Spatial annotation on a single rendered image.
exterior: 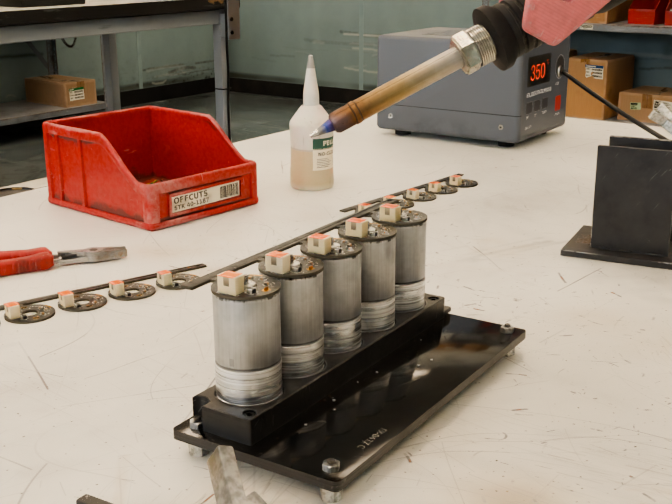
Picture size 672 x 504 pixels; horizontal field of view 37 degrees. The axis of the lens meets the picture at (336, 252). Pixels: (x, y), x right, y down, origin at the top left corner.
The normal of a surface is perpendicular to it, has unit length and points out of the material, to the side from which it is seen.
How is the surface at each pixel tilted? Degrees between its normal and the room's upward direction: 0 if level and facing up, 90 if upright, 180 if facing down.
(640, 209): 90
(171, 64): 90
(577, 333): 0
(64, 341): 0
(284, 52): 90
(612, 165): 90
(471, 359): 0
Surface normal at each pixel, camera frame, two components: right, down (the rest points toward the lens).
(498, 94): -0.56, 0.25
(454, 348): 0.00, -0.96
